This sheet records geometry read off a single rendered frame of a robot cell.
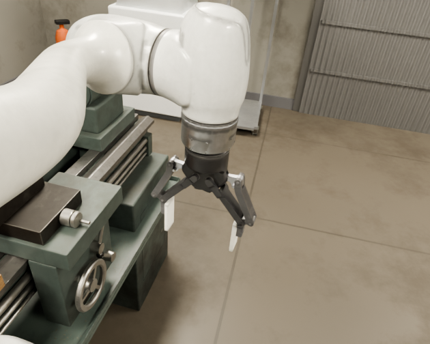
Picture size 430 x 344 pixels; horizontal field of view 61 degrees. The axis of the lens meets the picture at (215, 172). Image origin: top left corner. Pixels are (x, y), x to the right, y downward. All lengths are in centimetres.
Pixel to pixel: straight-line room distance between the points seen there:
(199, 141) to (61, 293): 69
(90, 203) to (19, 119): 89
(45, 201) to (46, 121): 83
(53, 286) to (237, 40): 83
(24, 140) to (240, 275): 195
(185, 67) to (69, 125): 27
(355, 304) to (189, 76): 185
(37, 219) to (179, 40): 65
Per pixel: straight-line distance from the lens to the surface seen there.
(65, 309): 118
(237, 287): 208
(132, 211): 149
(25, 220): 104
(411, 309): 233
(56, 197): 108
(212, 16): 51
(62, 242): 102
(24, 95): 26
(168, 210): 72
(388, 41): 386
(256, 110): 365
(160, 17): 324
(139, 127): 161
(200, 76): 51
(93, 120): 143
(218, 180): 63
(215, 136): 56
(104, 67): 53
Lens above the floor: 163
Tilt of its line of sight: 35 degrees down
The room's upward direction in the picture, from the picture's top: 6 degrees clockwise
